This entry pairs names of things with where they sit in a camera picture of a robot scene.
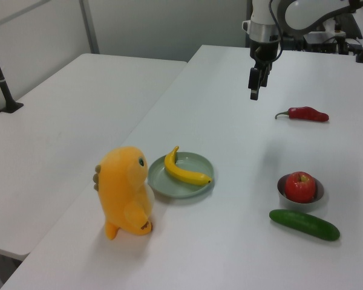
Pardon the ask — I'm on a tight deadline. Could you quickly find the dark background equipment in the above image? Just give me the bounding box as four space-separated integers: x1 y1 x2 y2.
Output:
302 11 363 56

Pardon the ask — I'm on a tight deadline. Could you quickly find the small metal bowl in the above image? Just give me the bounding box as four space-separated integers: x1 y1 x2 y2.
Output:
276 173 325 213

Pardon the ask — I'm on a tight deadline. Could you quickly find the yellow banana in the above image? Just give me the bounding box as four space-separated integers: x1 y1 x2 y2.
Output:
164 146 212 186

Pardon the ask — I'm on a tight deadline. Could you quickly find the red apple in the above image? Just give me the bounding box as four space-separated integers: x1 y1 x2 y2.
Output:
284 171 317 203

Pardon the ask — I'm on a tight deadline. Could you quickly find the green plastic plate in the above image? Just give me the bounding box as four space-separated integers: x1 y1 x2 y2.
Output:
147 151 215 199

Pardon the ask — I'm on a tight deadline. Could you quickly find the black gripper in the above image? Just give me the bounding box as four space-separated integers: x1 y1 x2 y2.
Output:
248 38 281 101

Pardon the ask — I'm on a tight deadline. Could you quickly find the red chili pepper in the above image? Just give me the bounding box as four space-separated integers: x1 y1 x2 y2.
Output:
275 106 330 123

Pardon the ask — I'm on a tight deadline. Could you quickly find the orange plush toy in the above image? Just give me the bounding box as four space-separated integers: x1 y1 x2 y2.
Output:
93 146 155 241

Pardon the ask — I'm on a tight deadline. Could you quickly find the green cucumber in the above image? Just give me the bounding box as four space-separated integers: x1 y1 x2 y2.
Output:
269 208 341 242

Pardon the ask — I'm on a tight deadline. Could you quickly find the black pole with base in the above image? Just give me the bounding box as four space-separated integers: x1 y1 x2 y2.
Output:
0 30 24 114

